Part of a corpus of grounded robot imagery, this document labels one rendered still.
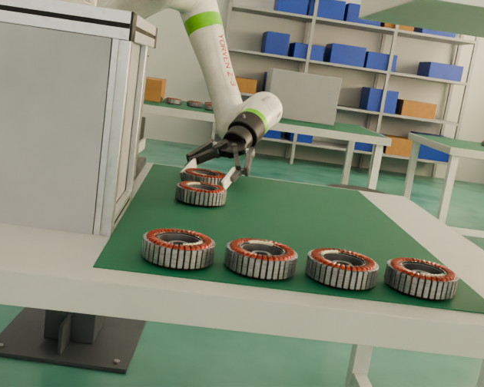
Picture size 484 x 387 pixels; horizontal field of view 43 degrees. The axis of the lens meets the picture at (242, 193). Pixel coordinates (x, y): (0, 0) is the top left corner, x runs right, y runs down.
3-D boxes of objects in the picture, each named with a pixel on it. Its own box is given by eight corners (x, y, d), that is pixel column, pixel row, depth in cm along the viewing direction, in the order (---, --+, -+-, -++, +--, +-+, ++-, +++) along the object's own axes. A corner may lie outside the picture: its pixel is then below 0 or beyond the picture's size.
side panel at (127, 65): (117, 199, 131) (134, 44, 125) (131, 201, 131) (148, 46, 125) (92, 234, 104) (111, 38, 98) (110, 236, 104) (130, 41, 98)
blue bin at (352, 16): (339, 24, 782) (342, 5, 778) (371, 28, 785) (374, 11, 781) (346, 21, 741) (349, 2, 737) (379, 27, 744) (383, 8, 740)
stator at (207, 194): (234, 206, 140) (237, 190, 139) (197, 209, 132) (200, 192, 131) (202, 194, 147) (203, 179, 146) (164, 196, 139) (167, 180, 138)
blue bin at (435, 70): (416, 76, 800) (419, 61, 796) (447, 81, 803) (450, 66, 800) (427, 77, 759) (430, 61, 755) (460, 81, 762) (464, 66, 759)
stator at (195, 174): (196, 179, 165) (197, 166, 164) (233, 188, 160) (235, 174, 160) (173, 183, 155) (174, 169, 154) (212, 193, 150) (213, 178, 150)
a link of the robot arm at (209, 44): (204, 23, 185) (230, 26, 193) (181, 41, 193) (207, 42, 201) (239, 137, 181) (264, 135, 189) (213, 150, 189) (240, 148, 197)
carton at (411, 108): (392, 112, 808) (395, 98, 805) (423, 117, 811) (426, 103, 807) (400, 114, 769) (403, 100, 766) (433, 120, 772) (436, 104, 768)
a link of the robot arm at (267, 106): (273, 78, 179) (295, 109, 182) (244, 96, 188) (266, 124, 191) (252, 102, 170) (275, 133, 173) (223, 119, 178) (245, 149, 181)
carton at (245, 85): (225, 88, 792) (227, 75, 788) (253, 93, 794) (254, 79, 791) (226, 90, 753) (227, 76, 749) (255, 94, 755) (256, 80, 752)
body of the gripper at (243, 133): (256, 150, 172) (241, 169, 165) (229, 144, 175) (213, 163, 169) (253, 127, 167) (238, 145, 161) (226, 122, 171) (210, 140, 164)
